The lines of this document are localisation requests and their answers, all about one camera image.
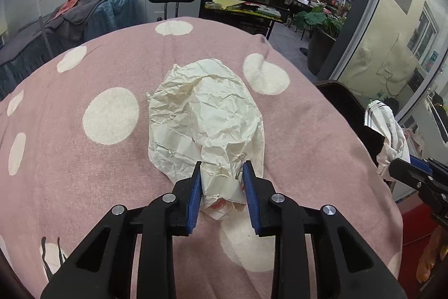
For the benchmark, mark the white paper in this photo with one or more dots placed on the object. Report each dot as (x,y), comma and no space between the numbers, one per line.
(203,114)

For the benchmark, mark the green potted plant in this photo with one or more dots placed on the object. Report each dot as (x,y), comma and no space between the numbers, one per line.
(324,27)

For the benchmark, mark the white tissue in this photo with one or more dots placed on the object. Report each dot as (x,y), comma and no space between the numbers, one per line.
(379,117)

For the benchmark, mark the red round object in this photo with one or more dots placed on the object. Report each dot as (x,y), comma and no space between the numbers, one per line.
(418,226)

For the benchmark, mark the dark brown trash bin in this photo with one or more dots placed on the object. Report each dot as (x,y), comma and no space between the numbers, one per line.
(349,107)

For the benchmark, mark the massage bed with grey cover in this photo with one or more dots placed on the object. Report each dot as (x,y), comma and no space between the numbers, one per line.
(69,25)

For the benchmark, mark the pink polka dot blanket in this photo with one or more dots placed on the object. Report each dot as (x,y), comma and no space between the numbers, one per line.
(75,136)

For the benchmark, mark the person's right hand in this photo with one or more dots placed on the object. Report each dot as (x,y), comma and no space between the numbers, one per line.
(434,251)

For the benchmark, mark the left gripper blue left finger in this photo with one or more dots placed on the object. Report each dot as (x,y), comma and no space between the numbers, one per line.
(101,265)

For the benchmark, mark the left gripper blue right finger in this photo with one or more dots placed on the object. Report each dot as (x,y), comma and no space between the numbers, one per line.
(345,265)

